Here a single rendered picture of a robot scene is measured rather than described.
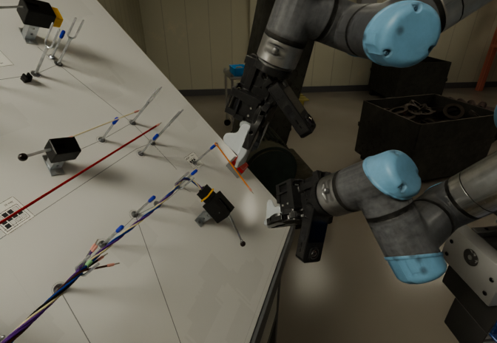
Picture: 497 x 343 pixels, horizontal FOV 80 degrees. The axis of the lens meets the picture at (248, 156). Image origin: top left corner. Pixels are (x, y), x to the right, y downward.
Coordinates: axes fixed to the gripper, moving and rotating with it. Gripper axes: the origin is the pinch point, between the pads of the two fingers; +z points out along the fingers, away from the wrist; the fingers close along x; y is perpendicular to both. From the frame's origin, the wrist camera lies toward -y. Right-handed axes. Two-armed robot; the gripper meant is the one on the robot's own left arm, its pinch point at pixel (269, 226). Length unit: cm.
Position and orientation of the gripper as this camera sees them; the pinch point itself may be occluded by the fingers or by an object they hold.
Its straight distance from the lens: 71.4
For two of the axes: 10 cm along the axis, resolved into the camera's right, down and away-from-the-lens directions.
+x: -8.6, -1.4, -4.9
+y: -0.6, -9.3, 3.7
